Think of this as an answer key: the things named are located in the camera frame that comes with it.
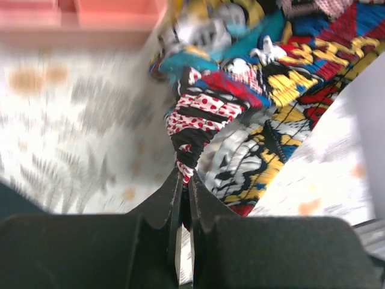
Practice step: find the pink divided plastic organizer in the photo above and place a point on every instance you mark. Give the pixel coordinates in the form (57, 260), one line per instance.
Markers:
(81, 16)

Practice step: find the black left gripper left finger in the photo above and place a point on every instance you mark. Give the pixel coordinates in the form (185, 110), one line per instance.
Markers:
(139, 249)

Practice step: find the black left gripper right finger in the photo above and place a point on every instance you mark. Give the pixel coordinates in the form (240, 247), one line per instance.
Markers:
(231, 251)

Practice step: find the colourful comic print shorts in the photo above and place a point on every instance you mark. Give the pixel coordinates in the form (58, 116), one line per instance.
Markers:
(228, 60)

